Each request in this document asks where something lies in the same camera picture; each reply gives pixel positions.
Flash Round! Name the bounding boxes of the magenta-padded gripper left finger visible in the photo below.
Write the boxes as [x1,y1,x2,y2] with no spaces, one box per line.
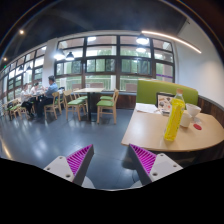
[43,143,95,187]

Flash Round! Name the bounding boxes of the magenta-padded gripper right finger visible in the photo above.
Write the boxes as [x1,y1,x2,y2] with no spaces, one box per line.
[127,143,184,187]

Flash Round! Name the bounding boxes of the yellow drink bottle orange cap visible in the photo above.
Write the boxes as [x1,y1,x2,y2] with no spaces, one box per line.
[163,88,186,142]

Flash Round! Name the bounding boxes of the white paper sheet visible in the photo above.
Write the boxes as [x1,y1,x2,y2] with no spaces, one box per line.
[134,102,160,114]

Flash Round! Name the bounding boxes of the white ceramic mug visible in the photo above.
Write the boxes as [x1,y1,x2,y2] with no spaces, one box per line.
[179,109,193,129]

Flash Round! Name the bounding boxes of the white ceramic bowl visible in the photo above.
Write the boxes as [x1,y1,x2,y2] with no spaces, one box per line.
[185,102,202,123]

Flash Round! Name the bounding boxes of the green upholstered bench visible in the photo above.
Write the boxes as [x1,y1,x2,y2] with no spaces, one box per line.
[135,79,200,107]

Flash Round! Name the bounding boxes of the light wooden dining table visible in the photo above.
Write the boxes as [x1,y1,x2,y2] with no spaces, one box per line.
[73,87,105,121]

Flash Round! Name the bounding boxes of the hanging pendant lamps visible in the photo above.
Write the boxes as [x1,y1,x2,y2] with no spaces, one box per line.
[16,32,151,73]

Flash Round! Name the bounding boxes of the long curved ceiling light strip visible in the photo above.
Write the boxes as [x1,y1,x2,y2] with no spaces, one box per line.
[141,30,203,55]

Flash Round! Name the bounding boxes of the dark-framed window wall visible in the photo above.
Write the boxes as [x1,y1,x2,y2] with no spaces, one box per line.
[0,34,176,101]

